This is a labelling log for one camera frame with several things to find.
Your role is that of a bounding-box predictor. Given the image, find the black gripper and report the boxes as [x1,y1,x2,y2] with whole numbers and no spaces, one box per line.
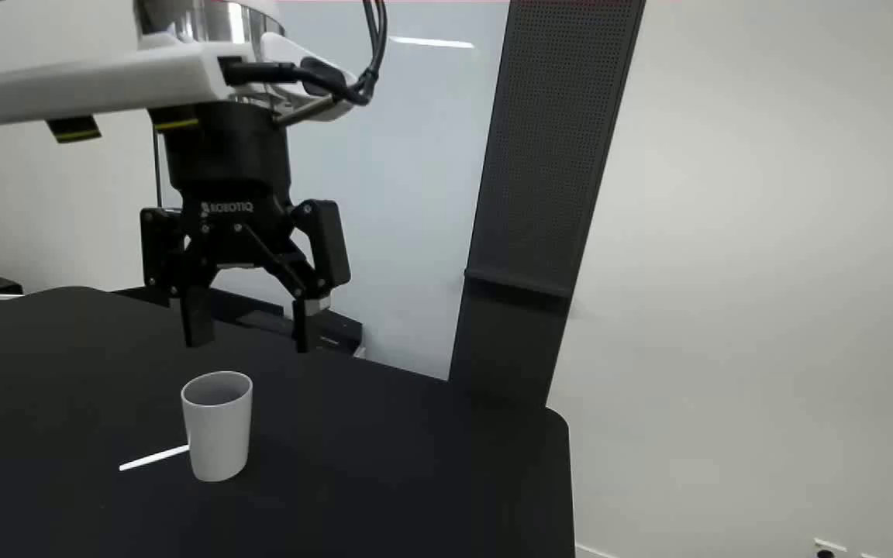
[136,98,354,358]

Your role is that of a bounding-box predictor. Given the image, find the white plastic spoon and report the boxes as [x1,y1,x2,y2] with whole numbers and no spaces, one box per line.
[115,443,191,478]

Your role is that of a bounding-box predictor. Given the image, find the white ceramic cup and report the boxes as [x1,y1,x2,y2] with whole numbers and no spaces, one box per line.
[176,370,256,486]

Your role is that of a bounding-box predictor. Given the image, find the black vertical pillar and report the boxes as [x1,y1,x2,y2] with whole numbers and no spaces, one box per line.
[445,0,647,413]

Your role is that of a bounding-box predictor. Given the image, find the white glass wall panel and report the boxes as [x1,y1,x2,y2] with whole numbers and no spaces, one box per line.
[277,0,511,380]

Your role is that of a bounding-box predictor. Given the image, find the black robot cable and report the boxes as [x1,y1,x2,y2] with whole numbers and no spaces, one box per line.
[220,0,392,111]

